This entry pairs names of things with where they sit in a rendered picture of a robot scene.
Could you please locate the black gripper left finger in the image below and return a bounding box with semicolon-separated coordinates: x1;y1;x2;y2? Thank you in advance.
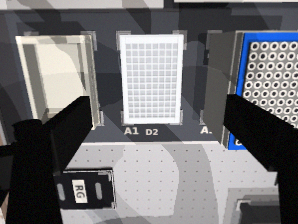
0;96;93;224

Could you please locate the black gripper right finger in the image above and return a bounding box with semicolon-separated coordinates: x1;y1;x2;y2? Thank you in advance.
223;94;298;224

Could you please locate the black rectangular nest labelled rg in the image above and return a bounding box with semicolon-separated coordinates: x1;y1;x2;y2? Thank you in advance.
53;169;116;211

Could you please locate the white perforated plate with black holes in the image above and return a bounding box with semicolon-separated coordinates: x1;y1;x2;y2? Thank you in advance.
61;144;281;224

